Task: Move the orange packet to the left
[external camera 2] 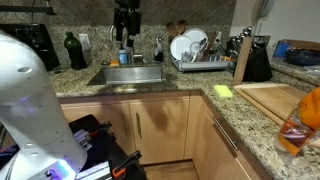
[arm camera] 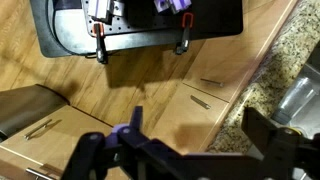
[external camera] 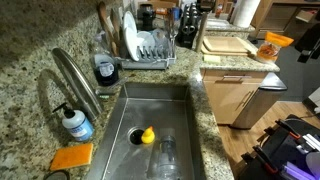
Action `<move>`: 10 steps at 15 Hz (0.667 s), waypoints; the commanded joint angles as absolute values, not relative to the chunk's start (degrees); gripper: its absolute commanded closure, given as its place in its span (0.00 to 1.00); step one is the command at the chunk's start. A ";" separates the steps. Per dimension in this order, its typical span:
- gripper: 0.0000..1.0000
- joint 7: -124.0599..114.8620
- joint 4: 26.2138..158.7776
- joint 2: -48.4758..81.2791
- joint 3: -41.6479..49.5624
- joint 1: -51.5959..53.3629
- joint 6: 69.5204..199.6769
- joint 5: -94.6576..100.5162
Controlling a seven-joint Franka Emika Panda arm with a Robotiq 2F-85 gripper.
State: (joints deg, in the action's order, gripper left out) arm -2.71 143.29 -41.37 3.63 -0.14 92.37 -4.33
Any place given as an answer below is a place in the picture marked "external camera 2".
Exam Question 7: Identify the wooden spoon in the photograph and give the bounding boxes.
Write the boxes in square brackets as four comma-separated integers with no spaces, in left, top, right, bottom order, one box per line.
[165,21,179,38]
[176,19,188,35]

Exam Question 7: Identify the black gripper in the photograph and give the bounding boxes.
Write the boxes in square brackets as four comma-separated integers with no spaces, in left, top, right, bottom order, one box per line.
[112,0,143,48]

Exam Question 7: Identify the orange-handled black clamp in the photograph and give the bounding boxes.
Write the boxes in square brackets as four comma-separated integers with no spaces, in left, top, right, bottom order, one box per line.
[111,149,143,180]

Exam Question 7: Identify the orange snack packet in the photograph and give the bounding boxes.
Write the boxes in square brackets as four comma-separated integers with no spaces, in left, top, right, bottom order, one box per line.
[273,87,320,158]

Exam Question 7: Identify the dark blue bowl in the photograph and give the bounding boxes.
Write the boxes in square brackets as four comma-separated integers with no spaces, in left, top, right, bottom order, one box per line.
[285,47,320,67]

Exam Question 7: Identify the small white plate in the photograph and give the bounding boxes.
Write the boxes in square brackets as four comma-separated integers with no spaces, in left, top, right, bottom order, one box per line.
[182,27,209,46]

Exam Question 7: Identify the chrome faucet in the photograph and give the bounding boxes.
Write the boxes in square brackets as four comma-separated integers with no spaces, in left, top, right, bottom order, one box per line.
[124,44,144,65]

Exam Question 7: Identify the wooden knife block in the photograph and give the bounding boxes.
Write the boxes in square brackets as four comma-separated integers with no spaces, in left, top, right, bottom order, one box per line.
[232,35,255,86]

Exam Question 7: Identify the blue soap bottle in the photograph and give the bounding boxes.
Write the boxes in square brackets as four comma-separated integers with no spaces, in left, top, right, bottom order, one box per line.
[118,49,129,65]

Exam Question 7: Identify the large white plate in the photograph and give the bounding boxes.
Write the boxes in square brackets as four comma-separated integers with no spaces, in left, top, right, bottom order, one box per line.
[169,34,193,62]

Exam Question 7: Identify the grey dish rack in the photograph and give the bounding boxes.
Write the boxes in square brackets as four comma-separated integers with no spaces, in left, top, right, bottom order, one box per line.
[170,49,235,73]

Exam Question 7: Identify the black knife block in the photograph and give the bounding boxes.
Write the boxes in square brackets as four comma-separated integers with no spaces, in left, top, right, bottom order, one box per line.
[242,42,273,83]

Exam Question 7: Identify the blue cardboard box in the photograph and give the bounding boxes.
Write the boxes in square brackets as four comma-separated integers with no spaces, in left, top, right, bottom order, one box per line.
[273,39,292,60]

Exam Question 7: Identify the clear drinking glass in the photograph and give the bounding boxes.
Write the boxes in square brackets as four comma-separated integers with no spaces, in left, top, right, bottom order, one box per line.
[189,41,201,63]

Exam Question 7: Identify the dark wall shelf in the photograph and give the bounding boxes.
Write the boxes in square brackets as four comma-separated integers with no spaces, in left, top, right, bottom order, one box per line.
[0,4,57,16]

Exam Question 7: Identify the small bamboo cutting board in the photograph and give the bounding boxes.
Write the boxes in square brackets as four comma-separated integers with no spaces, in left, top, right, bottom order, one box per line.
[240,85,309,122]

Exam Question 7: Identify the black toaster oven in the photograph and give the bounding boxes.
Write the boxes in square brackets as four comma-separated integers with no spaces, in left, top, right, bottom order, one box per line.
[0,23,61,72]

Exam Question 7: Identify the stainless steel sink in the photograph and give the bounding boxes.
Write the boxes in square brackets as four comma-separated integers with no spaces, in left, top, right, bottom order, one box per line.
[87,63,167,87]

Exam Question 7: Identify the silver-handled knife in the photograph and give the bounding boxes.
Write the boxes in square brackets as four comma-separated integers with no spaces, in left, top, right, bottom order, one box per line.
[232,35,242,51]
[243,26,254,38]

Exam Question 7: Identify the yellow sponge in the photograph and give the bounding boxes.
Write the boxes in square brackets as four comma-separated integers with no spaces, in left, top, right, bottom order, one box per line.
[213,84,234,99]

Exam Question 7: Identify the white wall outlet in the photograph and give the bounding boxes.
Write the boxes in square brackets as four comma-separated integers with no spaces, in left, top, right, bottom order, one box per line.
[78,33,92,52]

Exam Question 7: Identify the dark soap dispenser bottle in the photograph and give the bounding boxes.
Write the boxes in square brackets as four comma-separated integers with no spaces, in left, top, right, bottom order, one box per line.
[153,37,165,63]

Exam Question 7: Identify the short steel cabinet handle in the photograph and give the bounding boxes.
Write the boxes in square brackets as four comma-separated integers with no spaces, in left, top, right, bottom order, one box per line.
[135,112,143,140]

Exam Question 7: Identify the large bamboo cutting board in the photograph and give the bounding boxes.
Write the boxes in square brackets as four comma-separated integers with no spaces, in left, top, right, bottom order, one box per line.
[233,82,320,149]

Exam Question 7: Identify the long steel drawer handle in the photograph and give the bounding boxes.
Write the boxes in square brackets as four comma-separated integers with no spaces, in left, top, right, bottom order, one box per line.
[211,115,240,152]

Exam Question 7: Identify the wooden kitchen cabinets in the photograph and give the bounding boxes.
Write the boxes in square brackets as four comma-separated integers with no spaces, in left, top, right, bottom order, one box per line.
[59,90,273,180]

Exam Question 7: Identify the dark green glass bottle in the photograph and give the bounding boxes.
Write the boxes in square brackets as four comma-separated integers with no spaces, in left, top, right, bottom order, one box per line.
[63,31,89,71]

